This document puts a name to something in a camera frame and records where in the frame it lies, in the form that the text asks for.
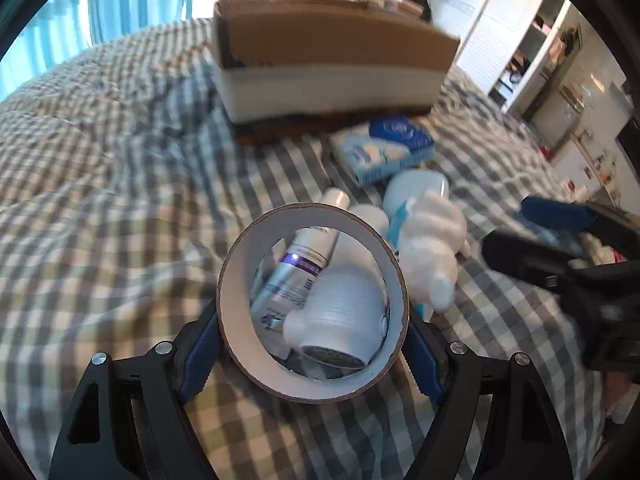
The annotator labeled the brown packing tape roll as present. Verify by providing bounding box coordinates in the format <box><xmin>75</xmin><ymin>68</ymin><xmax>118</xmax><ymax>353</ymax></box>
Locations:
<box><xmin>216</xmin><ymin>203</ymin><xmax>411</xmax><ymax>405</ymax></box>

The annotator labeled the small white capped bottle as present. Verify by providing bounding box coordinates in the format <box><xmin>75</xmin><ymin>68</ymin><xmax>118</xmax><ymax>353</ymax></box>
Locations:
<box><xmin>320</xmin><ymin>187</ymin><xmax>352</xmax><ymax>212</ymax></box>

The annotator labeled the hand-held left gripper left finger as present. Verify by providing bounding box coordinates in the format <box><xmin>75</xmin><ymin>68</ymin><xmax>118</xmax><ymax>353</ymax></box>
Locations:
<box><xmin>50</xmin><ymin>302</ymin><xmax>221</xmax><ymax>480</ymax></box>

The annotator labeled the white refrigerator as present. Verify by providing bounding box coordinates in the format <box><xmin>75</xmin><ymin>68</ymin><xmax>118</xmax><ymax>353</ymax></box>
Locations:
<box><xmin>530</xmin><ymin>50</ymin><xmax>628</xmax><ymax>147</ymax></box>

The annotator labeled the white round jar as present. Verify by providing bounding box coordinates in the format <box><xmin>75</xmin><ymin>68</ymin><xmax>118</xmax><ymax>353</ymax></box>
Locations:
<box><xmin>349</xmin><ymin>203</ymin><xmax>391</xmax><ymax>238</ymax></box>

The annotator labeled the bag of cotton balls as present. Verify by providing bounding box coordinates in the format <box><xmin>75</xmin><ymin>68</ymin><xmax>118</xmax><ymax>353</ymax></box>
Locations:
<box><xmin>395</xmin><ymin>192</ymin><xmax>473</xmax><ymax>313</ymax></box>

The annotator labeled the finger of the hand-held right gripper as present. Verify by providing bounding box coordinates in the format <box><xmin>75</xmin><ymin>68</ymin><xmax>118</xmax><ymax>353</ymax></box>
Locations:
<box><xmin>481</xmin><ymin>230</ymin><xmax>601</xmax><ymax>292</ymax></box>
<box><xmin>520</xmin><ymin>196</ymin><xmax>640</xmax><ymax>257</ymax></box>

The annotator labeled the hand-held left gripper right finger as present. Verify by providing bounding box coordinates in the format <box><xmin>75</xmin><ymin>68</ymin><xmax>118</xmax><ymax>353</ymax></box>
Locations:
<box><xmin>405</xmin><ymin>316</ymin><xmax>576</xmax><ymax>480</ymax></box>

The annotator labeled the dark wooden board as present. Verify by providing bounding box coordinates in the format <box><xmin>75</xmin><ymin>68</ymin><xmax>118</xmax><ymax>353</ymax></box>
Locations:
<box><xmin>235</xmin><ymin>104</ymin><xmax>436</xmax><ymax>147</ymax></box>

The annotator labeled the blue tissue packet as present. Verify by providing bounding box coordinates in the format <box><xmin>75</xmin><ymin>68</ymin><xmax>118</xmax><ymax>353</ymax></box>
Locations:
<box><xmin>331</xmin><ymin>115</ymin><xmax>437</xmax><ymax>187</ymax></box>

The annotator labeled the white spray bottle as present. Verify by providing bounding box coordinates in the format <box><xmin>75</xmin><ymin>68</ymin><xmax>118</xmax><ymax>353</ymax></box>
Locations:
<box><xmin>250</xmin><ymin>227</ymin><xmax>341</xmax><ymax>332</ymax></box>

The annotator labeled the light blue plastic case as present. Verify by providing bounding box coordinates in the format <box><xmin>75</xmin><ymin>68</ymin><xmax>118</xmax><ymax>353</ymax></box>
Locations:
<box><xmin>384</xmin><ymin>169</ymin><xmax>451</xmax><ymax>217</ymax></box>

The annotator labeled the checkered blanket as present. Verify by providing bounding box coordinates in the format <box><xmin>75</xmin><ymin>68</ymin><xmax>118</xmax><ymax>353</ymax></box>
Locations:
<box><xmin>0</xmin><ymin>17</ymin><xmax>608</xmax><ymax>480</ymax></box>

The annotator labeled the black bag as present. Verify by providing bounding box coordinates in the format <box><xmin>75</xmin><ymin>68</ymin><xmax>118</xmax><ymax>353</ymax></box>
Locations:
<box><xmin>400</xmin><ymin>0</ymin><xmax>434</xmax><ymax>24</ymax></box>

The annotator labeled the white wardrobe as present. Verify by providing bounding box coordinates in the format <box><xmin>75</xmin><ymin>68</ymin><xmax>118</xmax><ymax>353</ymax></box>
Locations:
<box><xmin>456</xmin><ymin>0</ymin><xmax>571</xmax><ymax>113</ymax></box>

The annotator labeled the open cardboard box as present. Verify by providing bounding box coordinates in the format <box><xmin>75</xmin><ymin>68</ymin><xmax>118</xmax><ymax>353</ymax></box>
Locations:
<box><xmin>210</xmin><ymin>0</ymin><xmax>462</xmax><ymax>123</ymax></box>

